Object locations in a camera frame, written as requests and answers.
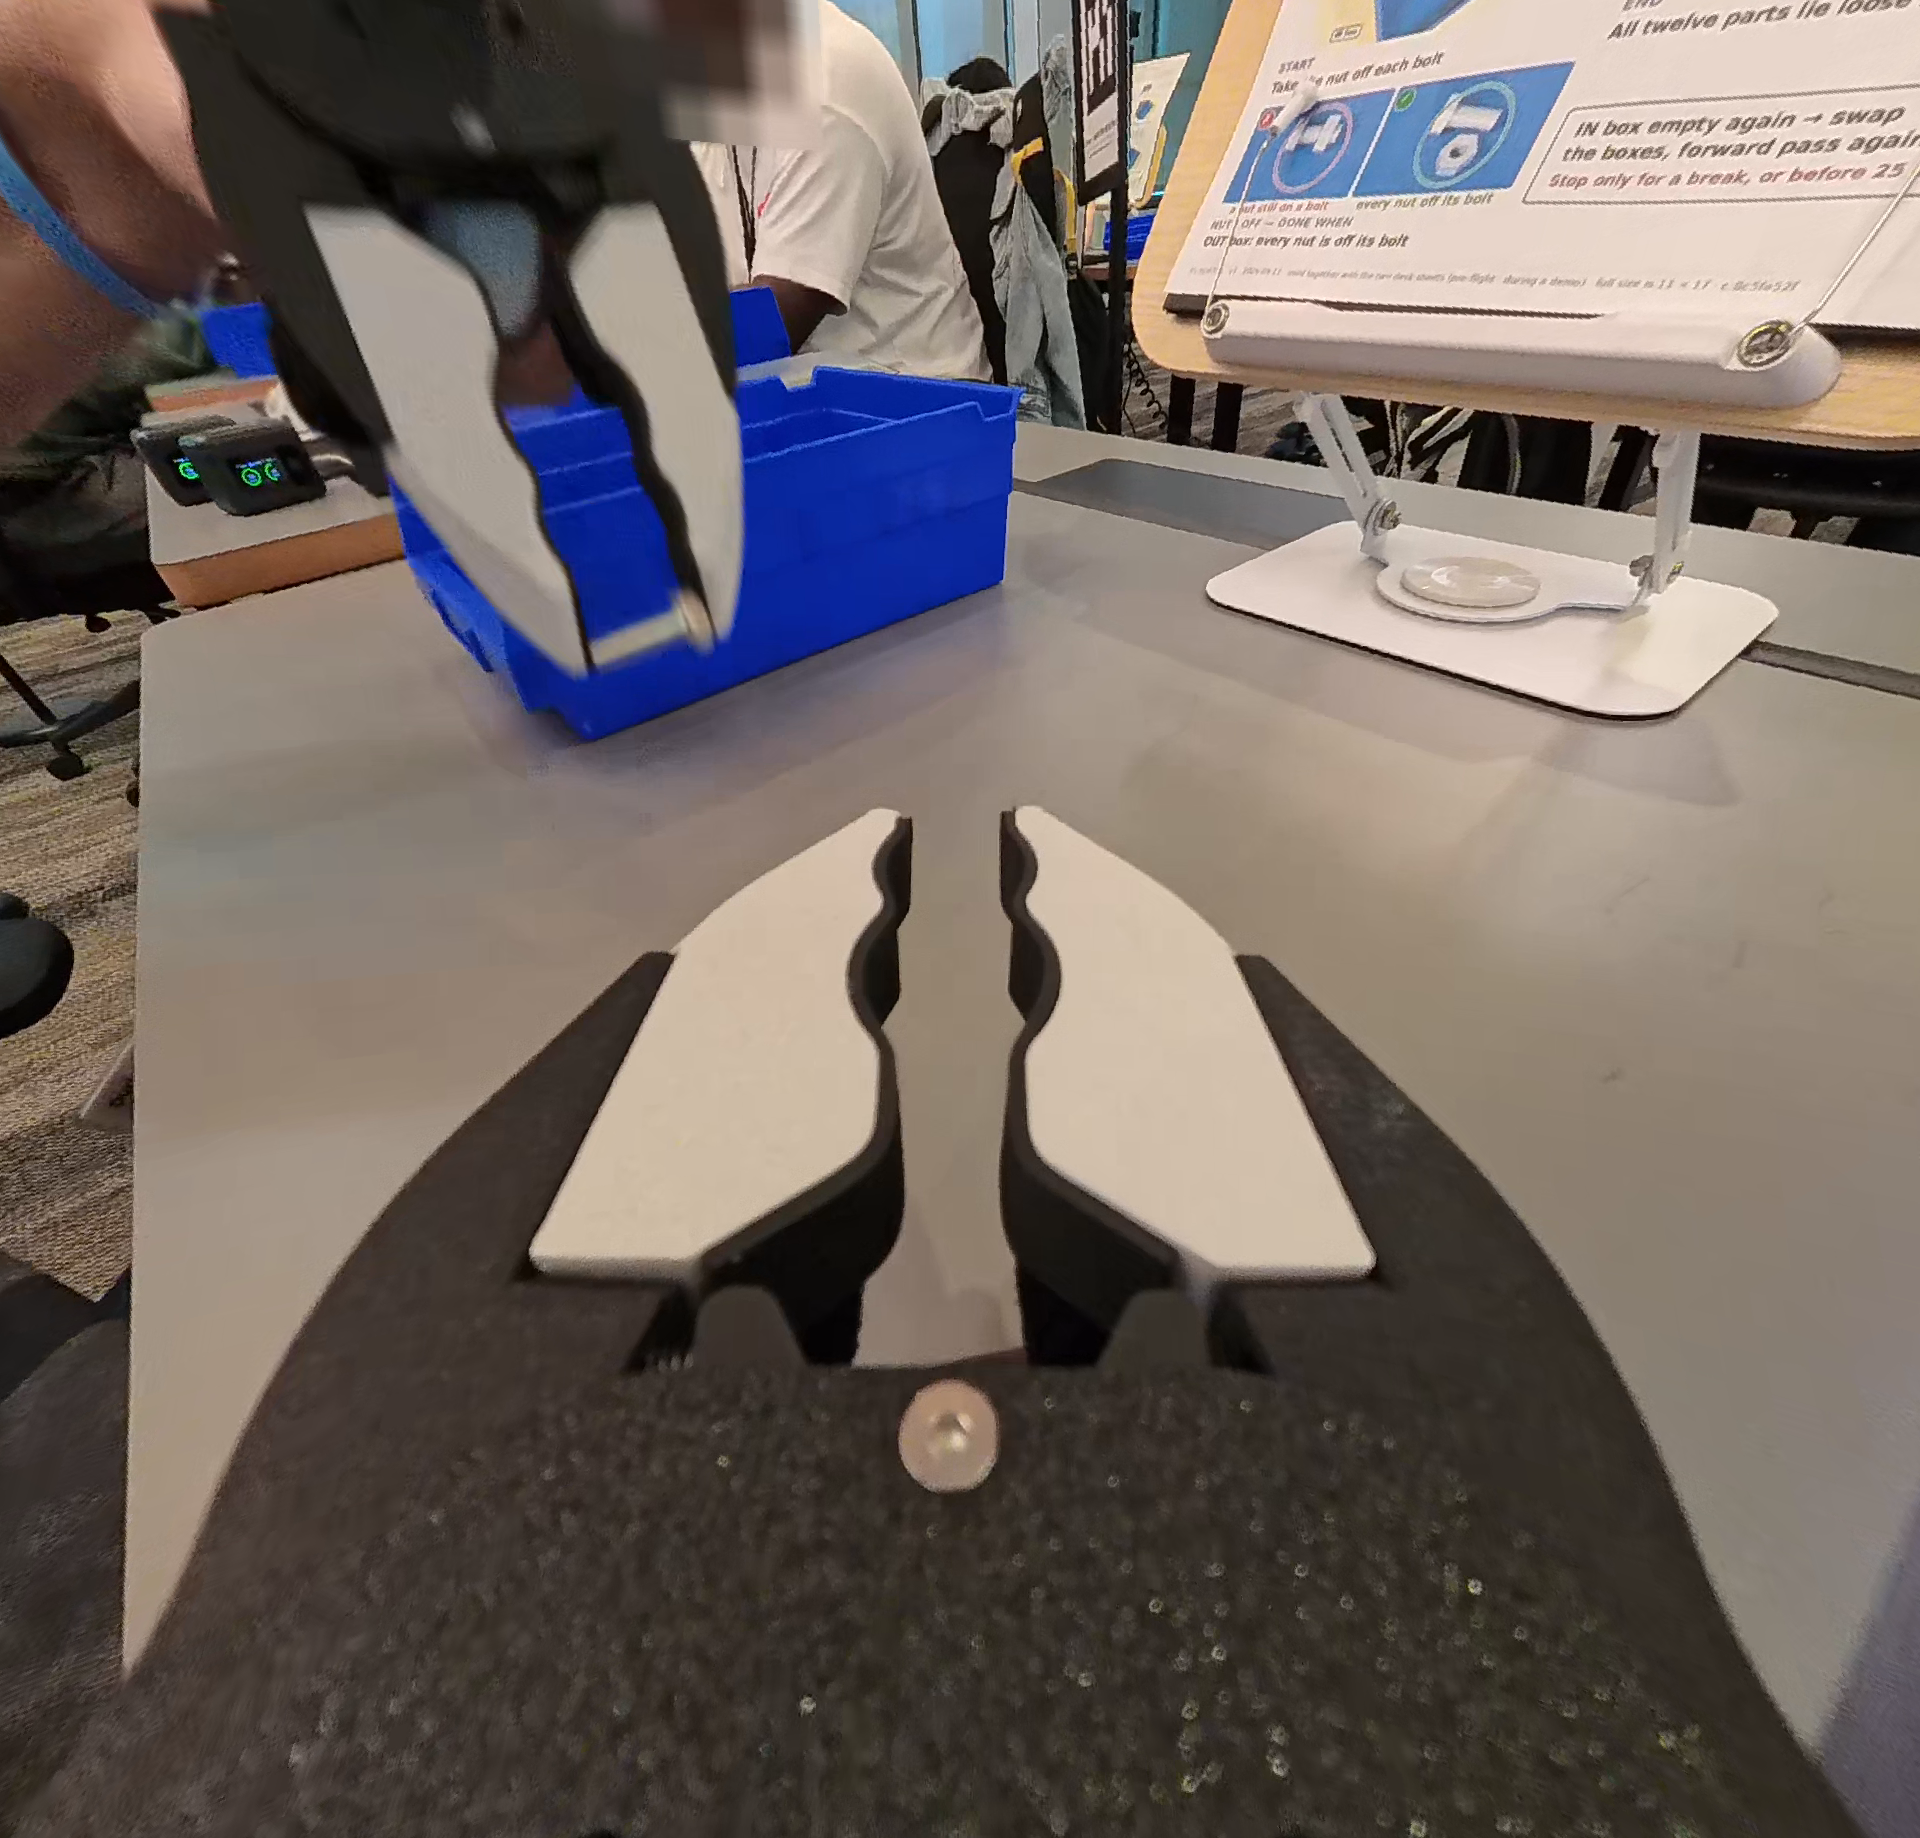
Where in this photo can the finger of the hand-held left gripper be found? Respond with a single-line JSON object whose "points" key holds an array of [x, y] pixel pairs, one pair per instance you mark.
{"points": [[675, 400], [435, 414]]}

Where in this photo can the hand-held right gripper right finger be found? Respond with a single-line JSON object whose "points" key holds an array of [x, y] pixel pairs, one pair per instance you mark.
{"points": [[1185, 1103]]}

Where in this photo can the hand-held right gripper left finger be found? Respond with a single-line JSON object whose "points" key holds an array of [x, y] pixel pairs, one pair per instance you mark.
{"points": [[720, 1103]]}

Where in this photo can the blue plastic bin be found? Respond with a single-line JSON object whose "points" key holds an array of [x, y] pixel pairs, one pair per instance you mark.
{"points": [[240, 340], [1127, 235], [870, 519]]}

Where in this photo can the long thin silver bolt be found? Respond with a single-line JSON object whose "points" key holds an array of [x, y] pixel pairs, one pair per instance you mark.
{"points": [[645, 640]]}

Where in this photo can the person's left forearm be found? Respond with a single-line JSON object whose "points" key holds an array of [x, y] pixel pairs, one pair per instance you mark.
{"points": [[91, 100]]}

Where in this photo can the wood-edged grey desk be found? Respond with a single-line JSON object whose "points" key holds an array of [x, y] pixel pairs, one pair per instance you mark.
{"points": [[255, 555]]}

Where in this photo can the black power station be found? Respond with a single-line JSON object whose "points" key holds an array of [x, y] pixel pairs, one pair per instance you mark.
{"points": [[157, 465], [261, 475]]}

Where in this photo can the blue wristband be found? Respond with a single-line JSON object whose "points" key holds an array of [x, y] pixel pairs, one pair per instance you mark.
{"points": [[76, 240]]}

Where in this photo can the blue denim jacket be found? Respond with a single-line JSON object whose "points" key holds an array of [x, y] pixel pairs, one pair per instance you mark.
{"points": [[1026, 279]]}

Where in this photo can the black framed marker sign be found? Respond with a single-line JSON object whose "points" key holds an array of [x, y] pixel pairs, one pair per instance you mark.
{"points": [[1099, 55]]}

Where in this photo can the white document stand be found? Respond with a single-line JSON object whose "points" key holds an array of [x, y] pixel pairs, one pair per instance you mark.
{"points": [[1501, 624]]}

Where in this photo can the instruction sheet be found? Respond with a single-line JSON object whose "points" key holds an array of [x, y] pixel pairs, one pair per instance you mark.
{"points": [[1650, 100]]}

